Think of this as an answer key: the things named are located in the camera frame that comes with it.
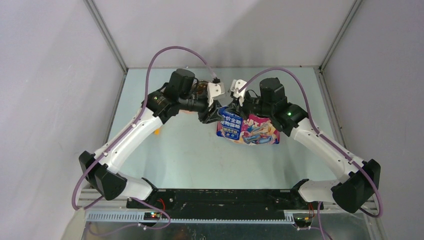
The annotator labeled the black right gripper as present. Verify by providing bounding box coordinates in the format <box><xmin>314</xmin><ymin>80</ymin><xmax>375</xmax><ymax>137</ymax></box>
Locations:
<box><xmin>225</xmin><ymin>91</ymin><xmax>274</xmax><ymax>121</ymax></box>

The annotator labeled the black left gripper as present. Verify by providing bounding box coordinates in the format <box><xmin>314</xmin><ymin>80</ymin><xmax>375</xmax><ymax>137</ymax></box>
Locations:
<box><xmin>179</xmin><ymin>92</ymin><xmax>225</xmax><ymax>125</ymax></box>

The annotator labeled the colourful cat food bag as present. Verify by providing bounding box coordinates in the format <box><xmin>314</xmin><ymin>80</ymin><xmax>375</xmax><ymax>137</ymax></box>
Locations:
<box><xmin>216</xmin><ymin>107</ymin><xmax>280</xmax><ymax>146</ymax></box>

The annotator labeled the pink double pet feeder base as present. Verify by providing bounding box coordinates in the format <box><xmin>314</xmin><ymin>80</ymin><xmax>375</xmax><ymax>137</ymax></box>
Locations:
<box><xmin>179</xmin><ymin>109</ymin><xmax>198</xmax><ymax>115</ymax></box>

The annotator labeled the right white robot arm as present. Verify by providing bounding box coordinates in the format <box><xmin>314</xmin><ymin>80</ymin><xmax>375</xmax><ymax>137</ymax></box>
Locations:
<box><xmin>228</xmin><ymin>78</ymin><xmax>381</xmax><ymax>213</ymax></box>

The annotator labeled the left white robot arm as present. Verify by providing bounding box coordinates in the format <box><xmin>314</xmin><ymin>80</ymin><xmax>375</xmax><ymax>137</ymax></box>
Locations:
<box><xmin>78</xmin><ymin>68</ymin><xmax>225</xmax><ymax>208</ymax></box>

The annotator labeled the right steel bowl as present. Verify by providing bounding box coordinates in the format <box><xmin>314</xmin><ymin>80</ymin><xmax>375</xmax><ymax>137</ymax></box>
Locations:
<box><xmin>191</xmin><ymin>80</ymin><xmax>210</xmax><ymax>98</ymax></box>

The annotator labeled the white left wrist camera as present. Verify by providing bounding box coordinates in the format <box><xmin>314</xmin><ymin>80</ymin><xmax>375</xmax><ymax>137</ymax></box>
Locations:
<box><xmin>206</xmin><ymin>82</ymin><xmax>226</xmax><ymax>107</ymax></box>

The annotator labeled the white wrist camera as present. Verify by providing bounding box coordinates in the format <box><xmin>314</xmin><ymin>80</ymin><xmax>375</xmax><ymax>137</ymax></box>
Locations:
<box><xmin>229</xmin><ymin>79</ymin><xmax>247</xmax><ymax>106</ymax></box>
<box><xmin>206</xmin><ymin>82</ymin><xmax>226</xmax><ymax>107</ymax></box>

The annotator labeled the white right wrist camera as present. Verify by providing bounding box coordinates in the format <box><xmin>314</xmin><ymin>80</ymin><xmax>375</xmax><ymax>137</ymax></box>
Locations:
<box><xmin>229</xmin><ymin>79</ymin><xmax>247</xmax><ymax>106</ymax></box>

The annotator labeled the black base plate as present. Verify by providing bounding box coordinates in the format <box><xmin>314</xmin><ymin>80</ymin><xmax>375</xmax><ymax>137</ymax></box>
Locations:
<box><xmin>146</xmin><ymin>188</ymin><xmax>324</xmax><ymax>217</ymax></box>

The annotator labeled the aluminium corner post right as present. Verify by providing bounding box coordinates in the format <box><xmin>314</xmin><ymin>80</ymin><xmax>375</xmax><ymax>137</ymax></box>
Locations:
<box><xmin>319</xmin><ymin>0</ymin><xmax>364</xmax><ymax>73</ymax></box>

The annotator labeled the aluminium corner post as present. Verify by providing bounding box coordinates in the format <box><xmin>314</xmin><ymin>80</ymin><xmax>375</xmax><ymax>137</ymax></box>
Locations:
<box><xmin>319</xmin><ymin>0</ymin><xmax>364</xmax><ymax>73</ymax></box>
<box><xmin>83</xmin><ymin>0</ymin><xmax>129</xmax><ymax>75</ymax></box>

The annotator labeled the grey slotted cable duct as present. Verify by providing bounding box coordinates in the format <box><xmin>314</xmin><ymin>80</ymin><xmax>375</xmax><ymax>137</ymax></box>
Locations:
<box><xmin>85</xmin><ymin>210</ymin><xmax>295</xmax><ymax>224</ymax></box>

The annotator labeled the aluminium corner post left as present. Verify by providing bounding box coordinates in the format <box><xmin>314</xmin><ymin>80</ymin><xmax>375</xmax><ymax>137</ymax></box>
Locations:
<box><xmin>83</xmin><ymin>0</ymin><xmax>129</xmax><ymax>75</ymax></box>

